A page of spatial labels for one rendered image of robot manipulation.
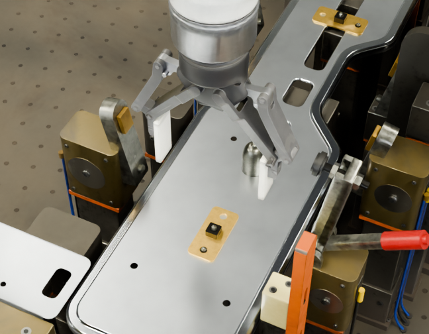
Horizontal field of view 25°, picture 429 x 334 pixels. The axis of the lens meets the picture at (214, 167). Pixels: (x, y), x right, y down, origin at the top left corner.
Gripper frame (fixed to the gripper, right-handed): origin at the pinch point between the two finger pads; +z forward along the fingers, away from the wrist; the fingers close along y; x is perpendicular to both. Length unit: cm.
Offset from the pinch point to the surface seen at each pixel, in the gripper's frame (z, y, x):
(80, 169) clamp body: 14.3, 21.8, -2.7
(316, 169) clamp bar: -7.6, -13.1, 1.4
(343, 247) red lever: 5.0, -17.5, 0.9
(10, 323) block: 7.5, 13.6, 25.6
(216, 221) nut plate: 13.2, 0.5, -1.8
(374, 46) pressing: 13.1, -7.0, -43.1
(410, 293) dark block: 42, -24, -22
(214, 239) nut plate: 13.2, -0.5, 1.0
